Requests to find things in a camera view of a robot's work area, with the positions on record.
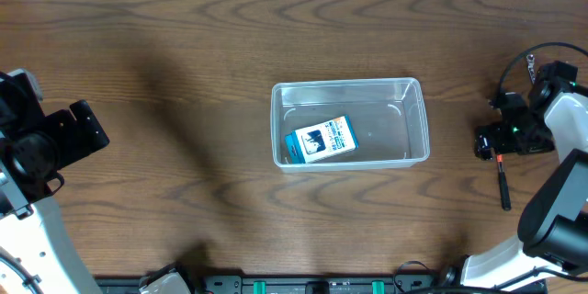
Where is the small claw hammer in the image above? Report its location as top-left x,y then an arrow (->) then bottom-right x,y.
495,153 -> 512,211

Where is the clear plastic container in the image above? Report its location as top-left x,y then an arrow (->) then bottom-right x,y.
270,77 -> 431,173

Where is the blue white screw box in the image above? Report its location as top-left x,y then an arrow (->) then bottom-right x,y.
285,116 -> 359,164

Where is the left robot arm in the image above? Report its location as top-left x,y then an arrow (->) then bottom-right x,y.
1,69 -> 109,293

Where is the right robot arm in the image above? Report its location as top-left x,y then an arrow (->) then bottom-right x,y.
455,61 -> 587,291

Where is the silver wrench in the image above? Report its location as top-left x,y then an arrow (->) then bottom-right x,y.
526,53 -> 537,85

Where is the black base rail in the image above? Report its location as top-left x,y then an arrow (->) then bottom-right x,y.
94,274 -> 548,294

